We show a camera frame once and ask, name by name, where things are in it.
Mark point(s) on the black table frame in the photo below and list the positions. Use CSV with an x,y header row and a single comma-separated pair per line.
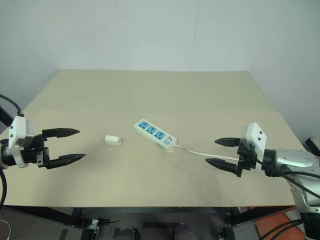
x,y
50,213

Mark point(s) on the dark blue panel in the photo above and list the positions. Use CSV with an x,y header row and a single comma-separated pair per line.
x,y
5,116

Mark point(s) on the white power strip blue sockets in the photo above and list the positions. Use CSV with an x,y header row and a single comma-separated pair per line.
x,y
152,133

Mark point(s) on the orange floor mat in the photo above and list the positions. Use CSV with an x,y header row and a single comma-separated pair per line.
x,y
270,225

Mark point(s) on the black caster with grey bracket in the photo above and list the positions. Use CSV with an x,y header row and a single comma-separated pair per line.
x,y
93,226

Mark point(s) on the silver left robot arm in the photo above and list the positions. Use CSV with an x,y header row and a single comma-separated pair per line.
x,y
5,153

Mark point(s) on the white plug adapter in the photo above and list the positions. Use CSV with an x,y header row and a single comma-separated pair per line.
x,y
112,140

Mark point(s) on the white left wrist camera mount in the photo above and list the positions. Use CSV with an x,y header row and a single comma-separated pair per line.
x,y
17,130

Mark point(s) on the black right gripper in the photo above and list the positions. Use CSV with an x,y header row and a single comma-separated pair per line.
x,y
246,157

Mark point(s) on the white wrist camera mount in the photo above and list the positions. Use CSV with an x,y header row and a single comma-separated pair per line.
x,y
17,130
255,136

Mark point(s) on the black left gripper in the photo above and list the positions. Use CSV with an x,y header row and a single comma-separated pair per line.
x,y
37,145

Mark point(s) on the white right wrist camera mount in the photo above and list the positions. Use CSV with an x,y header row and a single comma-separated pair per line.
x,y
255,136

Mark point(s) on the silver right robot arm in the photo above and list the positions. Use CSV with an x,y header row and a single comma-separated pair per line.
x,y
295,158

